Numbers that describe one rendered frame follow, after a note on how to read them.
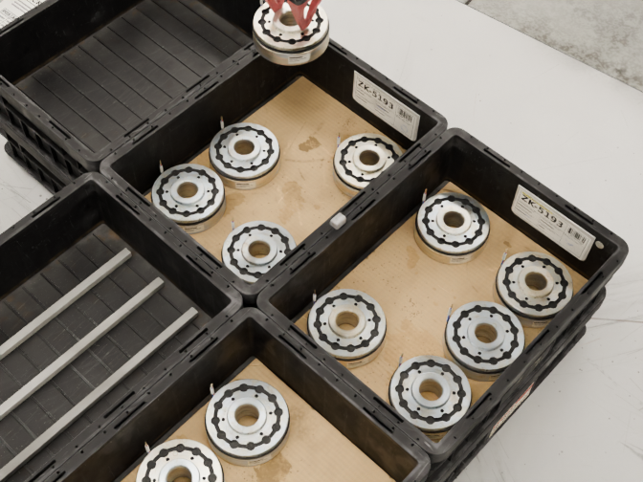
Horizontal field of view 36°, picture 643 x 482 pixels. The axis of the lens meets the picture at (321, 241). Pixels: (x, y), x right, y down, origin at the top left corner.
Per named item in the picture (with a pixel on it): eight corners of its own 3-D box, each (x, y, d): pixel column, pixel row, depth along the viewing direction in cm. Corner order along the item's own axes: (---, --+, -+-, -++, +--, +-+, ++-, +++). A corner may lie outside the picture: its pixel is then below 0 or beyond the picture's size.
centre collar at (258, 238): (260, 230, 134) (260, 228, 134) (285, 251, 132) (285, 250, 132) (233, 250, 132) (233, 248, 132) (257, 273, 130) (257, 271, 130)
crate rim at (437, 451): (452, 133, 139) (454, 121, 137) (630, 256, 128) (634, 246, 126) (251, 310, 122) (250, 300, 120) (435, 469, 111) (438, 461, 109)
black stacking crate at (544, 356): (443, 175, 146) (454, 126, 137) (609, 294, 136) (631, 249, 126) (254, 345, 130) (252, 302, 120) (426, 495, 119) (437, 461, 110)
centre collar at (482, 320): (478, 311, 128) (478, 309, 127) (511, 331, 126) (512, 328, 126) (458, 339, 126) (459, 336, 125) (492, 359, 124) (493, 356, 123)
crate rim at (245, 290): (299, 28, 150) (299, 16, 148) (451, 133, 139) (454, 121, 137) (96, 177, 133) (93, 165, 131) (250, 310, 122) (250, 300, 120)
